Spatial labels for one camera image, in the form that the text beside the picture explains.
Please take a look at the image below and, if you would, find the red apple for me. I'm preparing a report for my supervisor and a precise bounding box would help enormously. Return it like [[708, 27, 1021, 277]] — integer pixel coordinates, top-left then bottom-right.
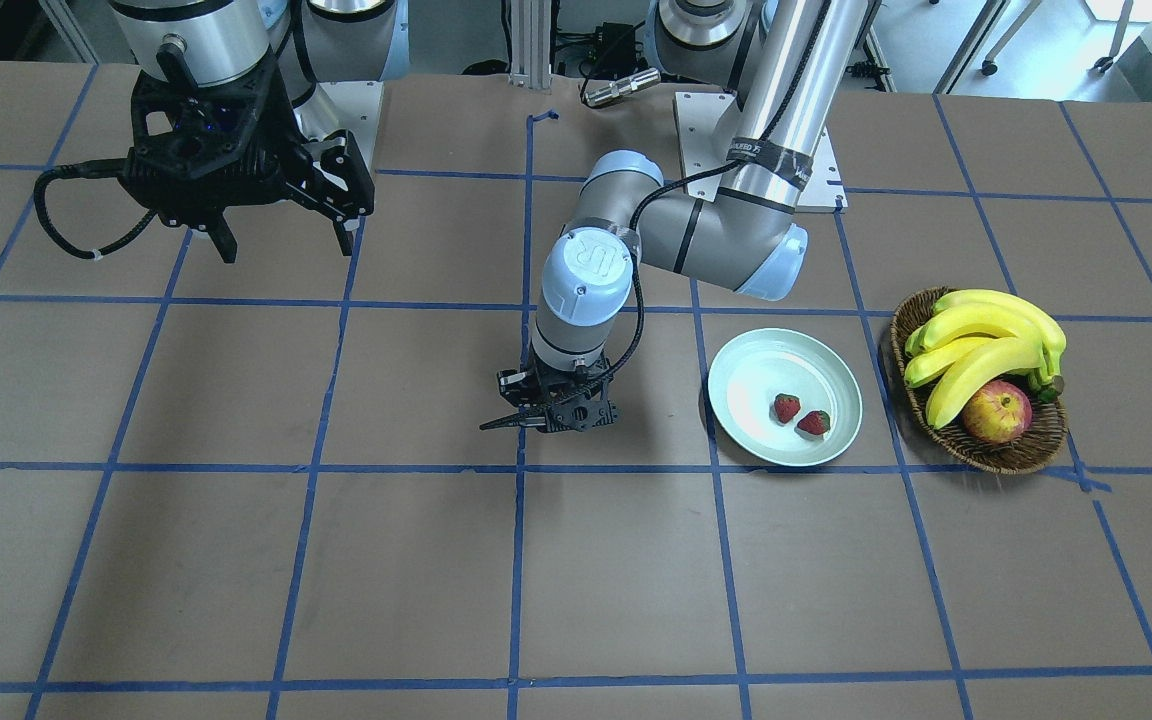
[[958, 381, 1033, 445]]

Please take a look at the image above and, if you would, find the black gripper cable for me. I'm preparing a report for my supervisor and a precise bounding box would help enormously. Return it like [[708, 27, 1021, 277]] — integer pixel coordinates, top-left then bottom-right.
[[33, 160, 157, 263]]

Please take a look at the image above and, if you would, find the red strawberry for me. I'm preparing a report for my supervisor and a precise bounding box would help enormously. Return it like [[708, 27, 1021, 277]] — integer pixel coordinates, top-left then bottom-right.
[[796, 409, 832, 438], [771, 393, 801, 425]]

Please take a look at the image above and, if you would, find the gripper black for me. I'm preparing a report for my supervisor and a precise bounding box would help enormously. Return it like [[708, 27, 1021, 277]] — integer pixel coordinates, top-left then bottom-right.
[[479, 351, 626, 433], [122, 65, 376, 264]]

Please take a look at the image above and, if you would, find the light green plate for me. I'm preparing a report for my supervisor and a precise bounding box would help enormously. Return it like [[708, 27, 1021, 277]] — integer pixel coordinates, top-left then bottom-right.
[[707, 328, 863, 468]]

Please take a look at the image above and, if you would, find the wicker basket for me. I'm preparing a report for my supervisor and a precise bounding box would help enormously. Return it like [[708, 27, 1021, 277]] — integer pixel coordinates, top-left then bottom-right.
[[884, 287, 1068, 475]]

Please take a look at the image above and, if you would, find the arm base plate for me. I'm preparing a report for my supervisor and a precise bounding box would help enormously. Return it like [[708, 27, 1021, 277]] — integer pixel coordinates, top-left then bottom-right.
[[675, 91, 849, 213], [294, 81, 385, 146]]

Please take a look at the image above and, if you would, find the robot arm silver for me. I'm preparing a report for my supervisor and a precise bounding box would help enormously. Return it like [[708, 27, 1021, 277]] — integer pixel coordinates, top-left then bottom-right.
[[488, 1, 870, 433], [109, 1, 410, 263]]

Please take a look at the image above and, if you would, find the yellow banana bunch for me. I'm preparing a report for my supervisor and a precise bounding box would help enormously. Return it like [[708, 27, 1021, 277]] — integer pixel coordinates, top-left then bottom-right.
[[896, 290, 1068, 430]]

